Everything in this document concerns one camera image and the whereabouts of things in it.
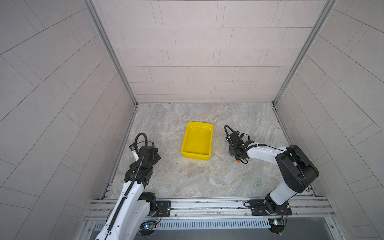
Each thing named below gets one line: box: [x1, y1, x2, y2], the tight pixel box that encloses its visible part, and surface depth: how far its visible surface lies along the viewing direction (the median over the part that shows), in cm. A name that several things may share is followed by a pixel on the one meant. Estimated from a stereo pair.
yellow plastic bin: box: [181, 121, 215, 161], surface depth 93 cm
